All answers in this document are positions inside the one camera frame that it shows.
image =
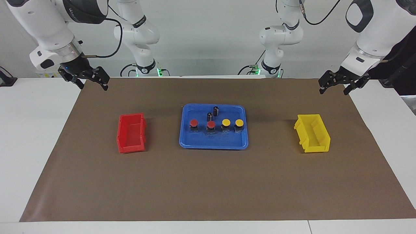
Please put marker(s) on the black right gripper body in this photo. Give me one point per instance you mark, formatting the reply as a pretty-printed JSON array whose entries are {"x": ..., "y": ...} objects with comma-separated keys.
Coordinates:
[{"x": 76, "y": 66}]

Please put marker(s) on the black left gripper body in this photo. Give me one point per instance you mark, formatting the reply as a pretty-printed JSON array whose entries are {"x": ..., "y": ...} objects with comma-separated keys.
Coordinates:
[{"x": 352, "y": 78}]

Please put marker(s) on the blue plastic tray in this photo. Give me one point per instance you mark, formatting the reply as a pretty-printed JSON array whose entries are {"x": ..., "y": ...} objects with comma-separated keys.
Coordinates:
[{"x": 198, "y": 139}]

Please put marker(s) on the black stand equipment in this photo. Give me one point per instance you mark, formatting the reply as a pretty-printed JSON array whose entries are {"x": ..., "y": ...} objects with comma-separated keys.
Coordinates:
[{"x": 403, "y": 74}]

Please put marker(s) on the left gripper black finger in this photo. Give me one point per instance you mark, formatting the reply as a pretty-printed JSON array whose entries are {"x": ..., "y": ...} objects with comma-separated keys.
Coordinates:
[
  {"x": 352, "y": 87},
  {"x": 325, "y": 83}
]

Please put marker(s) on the red plastic bin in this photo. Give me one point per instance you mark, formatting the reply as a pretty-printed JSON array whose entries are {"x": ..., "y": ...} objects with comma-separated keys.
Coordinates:
[{"x": 131, "y": 148}]

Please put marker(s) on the yellow plastic bin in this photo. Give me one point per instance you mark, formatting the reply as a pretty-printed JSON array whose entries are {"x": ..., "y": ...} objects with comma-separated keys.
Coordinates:
[{"x": 317, "y": 149}]

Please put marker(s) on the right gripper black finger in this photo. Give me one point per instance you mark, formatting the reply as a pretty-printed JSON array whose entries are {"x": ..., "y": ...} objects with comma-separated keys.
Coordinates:
[
  {"x": 78, "y": 83},
  {"x": 103, "y": 78}
]

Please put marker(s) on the black table mount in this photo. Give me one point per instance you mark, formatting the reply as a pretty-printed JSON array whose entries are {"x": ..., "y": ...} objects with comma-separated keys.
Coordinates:
[{"x": 6, "y": 81}]

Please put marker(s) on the yellow push button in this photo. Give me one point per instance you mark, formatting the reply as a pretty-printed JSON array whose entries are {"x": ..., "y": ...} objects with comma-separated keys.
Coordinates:
[
  {"x": 239, "y": 122},
  {"x": 226, "y": 122}
]

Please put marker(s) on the red push button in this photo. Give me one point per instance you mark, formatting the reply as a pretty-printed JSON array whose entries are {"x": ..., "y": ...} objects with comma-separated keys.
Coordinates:
[
  {"x": 194, "y": 122},
  {"x": 211, "y": 124}
]

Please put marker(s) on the white wall socket strip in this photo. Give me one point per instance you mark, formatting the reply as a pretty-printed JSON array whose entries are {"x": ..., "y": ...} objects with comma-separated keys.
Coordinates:
[{"x": 48, "y": 75}]

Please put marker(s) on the black cylindrical capacitor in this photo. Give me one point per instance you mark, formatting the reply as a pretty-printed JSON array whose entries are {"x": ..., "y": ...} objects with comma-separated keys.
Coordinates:
[
  {"x": 209, "y": 117},
  {"x": 216, "y": 111}
]

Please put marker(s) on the brown paper mat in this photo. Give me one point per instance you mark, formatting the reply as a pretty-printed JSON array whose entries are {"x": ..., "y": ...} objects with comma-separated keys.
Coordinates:
[{"x": 208, "y": 182}]

